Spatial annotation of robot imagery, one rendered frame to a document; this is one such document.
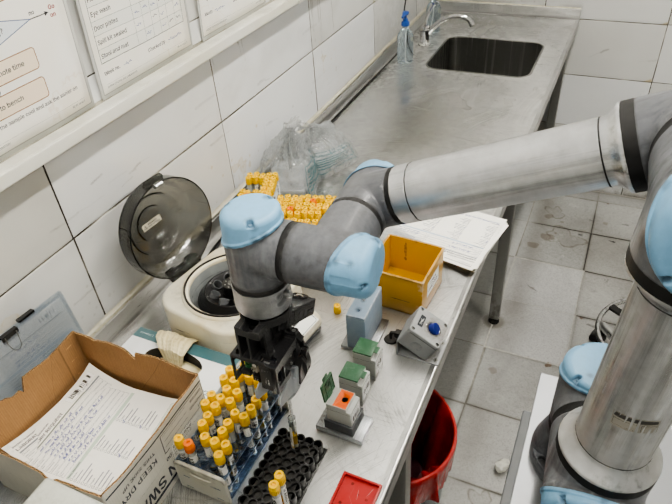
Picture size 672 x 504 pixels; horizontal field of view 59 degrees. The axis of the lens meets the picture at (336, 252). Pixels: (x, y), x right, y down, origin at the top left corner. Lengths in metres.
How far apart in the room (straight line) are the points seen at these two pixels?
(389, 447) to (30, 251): 0.72
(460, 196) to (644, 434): 0.31
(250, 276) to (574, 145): 0.39
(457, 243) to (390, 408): 0.51
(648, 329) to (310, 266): 0.34
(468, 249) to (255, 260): 0.85
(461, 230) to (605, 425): 0.89
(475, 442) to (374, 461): 1.13
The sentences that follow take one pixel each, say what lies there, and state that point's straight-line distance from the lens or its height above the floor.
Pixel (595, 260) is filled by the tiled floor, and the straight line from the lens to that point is 2.98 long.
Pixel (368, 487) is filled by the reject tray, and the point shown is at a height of 0.88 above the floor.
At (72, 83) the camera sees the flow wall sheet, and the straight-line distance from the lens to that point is 1.19.
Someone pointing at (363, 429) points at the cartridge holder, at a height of 0.89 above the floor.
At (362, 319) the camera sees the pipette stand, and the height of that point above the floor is 0.97.
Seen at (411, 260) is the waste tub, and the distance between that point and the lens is 1.38.
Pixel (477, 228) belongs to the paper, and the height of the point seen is 0.89.
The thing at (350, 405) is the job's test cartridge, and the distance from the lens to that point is 1.06.
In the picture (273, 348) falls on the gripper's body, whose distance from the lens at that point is 0.82.
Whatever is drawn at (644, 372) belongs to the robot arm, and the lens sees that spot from 0.65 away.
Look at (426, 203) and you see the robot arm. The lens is 0.72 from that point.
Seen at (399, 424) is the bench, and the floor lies 0.87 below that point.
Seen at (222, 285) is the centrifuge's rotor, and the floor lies 1.00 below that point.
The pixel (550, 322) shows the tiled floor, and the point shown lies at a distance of 2.61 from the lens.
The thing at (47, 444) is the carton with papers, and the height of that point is 0.94.
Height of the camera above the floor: 1.79
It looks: 38 degrees down
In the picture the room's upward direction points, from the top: 5 degrees counter-clockwise
